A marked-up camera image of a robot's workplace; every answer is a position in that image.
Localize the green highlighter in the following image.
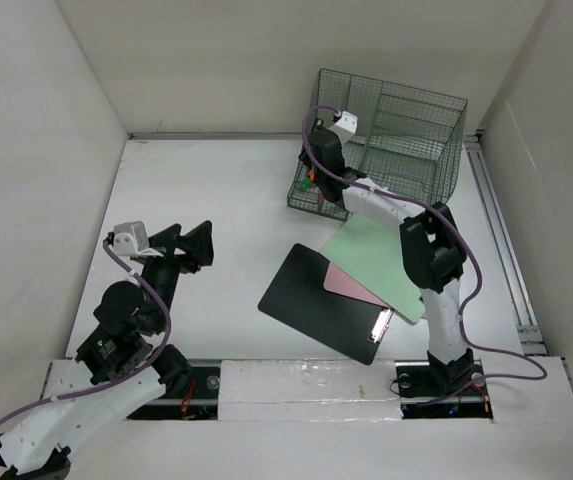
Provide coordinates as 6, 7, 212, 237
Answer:
300, 179, 314, 191

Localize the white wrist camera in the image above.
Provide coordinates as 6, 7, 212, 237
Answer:
107, 221, 163, 258
329, 111, 358, 146

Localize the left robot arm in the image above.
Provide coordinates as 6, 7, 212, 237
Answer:
0, 221, 214, 479

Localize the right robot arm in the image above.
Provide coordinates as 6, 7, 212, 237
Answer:
299, 125, 474, 396

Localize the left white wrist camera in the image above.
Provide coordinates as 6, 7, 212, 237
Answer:
107, 221, 163, 258

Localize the pink clipboard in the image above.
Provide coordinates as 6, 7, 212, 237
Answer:
323, 262, 440, 321

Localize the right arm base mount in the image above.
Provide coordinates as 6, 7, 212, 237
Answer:
389, 360, 494, 420

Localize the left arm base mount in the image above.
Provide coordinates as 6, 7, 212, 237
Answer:
128, 359, 222, 421

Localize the aluminium rail back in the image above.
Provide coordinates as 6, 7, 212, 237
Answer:
129, 132, 301, 141

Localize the green wire mesh organizer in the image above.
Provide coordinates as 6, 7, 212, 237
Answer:
287, 69, 467, 221

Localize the green clipboard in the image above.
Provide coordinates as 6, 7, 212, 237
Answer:
318, 212, 427, 327

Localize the aluminium rail right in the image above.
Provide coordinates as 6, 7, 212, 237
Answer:
464, 135, 548, 357

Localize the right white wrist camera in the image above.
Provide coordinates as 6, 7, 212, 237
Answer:
329, 111, 358, 146

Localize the aluminium rail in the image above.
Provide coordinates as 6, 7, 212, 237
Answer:
464, 135, 548, 357
129, 132, 301, 141

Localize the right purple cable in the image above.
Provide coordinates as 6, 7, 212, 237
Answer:
301, 104, 548, 409

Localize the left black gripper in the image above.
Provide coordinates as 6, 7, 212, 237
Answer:
141, 219, 213, 331

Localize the black clipboard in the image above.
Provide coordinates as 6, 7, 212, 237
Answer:
258, 243, 392, 365

